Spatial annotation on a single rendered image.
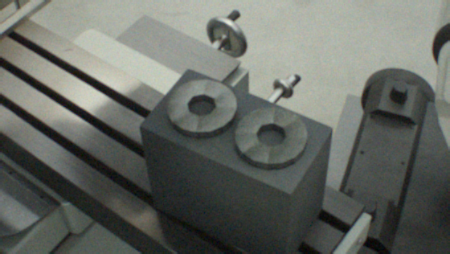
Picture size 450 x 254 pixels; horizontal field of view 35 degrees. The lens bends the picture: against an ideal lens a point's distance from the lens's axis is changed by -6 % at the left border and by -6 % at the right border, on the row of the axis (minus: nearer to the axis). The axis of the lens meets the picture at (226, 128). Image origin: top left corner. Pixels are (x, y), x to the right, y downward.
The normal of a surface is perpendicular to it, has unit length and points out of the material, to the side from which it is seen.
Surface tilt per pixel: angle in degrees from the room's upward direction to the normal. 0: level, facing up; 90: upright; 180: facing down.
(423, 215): 0
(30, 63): 0
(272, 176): 0
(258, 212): 90
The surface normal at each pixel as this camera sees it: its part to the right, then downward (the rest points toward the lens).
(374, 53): -0.03, -0.64
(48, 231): 0.80, 0.44
